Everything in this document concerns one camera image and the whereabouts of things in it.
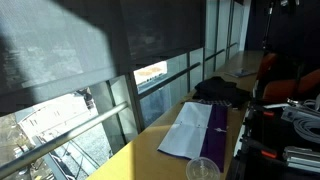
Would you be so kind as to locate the black equipment cart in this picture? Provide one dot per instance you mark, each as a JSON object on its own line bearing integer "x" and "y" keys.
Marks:
{"x": 262, "y": 138}

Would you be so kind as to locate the orange chair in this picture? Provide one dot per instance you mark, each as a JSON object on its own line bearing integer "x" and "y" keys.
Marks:
{"x": 280, "y": 77}

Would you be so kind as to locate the silver metal bracket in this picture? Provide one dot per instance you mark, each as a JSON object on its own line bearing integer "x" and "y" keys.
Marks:
{"x": 301, "y": 158}

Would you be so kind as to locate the small blue booklet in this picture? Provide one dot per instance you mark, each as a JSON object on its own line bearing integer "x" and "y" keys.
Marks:
{"x": 240, "y": 73}

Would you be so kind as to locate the clear plastic cup lid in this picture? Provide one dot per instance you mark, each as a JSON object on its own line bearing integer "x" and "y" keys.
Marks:
{"x": 202, "y": 168}

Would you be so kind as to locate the black cloth bag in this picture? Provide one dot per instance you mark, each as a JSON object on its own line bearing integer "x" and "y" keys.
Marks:
{"x": 217, "y": 89}

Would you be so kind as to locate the grey power strip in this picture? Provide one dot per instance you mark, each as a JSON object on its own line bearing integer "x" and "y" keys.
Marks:
{"x": 292, "y": 113}

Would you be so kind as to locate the dark roller window blind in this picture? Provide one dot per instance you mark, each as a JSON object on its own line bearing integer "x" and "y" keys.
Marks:
{"x": 49, "y": 48}

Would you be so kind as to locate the black tripod pole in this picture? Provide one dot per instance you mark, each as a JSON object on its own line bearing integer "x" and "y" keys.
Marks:
{"x": 267, "y": 28}

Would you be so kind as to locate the purple book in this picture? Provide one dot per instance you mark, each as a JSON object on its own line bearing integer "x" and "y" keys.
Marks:
{"x": 198, "y": 131}

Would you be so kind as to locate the metal window handrail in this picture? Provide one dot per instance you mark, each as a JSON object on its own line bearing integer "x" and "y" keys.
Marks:
{"x": 26, "y": 159}

